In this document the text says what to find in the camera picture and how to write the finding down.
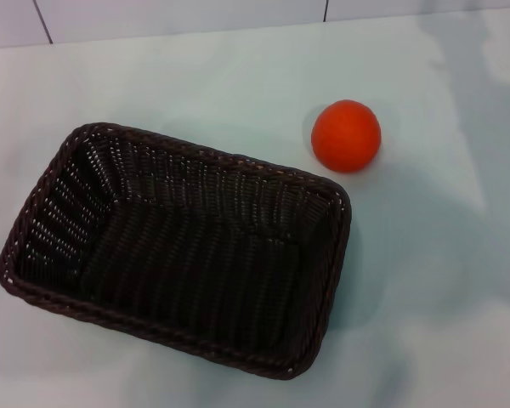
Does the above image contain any dark brown woven basket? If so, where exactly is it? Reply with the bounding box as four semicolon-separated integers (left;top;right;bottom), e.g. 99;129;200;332
0;122;352;382

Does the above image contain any orange round fruit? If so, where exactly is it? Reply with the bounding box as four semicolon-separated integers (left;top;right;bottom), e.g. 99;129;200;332
310;99;383;174

